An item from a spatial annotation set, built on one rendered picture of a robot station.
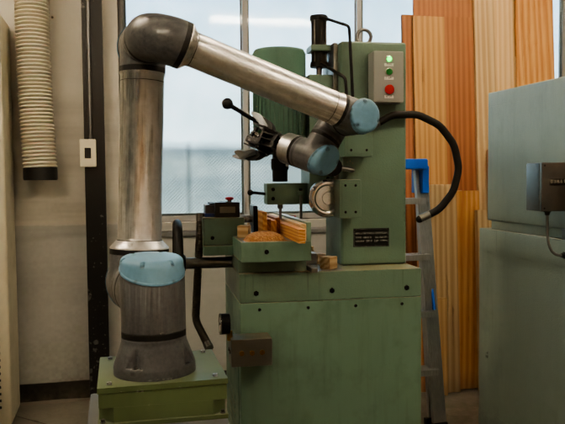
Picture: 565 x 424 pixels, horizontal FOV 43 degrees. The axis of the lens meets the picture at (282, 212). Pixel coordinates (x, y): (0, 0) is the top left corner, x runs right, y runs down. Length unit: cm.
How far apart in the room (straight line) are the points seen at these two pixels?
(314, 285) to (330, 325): 13
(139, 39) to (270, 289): 86
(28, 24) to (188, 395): 223
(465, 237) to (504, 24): 118
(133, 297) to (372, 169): 100
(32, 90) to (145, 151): 167
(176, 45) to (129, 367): 74
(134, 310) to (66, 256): 198
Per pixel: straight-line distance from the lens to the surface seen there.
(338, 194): 222
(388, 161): 235
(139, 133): 181
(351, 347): 226
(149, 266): 163
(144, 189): 181
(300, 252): 212
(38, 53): 346
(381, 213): 234
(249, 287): 216
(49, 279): 363
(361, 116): 186
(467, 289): 376
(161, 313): 164
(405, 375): 234
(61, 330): 367
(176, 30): 172
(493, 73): 400
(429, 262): 317
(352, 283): 222
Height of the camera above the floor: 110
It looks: 3 degrees down
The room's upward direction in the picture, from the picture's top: straight up
